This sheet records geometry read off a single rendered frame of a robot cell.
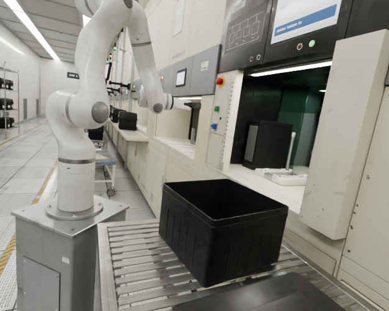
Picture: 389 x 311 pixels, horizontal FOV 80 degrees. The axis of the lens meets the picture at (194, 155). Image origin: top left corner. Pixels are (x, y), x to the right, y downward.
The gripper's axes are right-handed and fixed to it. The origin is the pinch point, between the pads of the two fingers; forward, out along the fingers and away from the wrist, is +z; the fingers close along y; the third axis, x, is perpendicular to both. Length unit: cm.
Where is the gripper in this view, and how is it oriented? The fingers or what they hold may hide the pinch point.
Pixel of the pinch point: (197, 105)
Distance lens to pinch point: 129.1
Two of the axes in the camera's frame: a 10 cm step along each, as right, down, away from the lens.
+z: 9.1, 0.4, 4.2
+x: 1.2, -9.8, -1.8
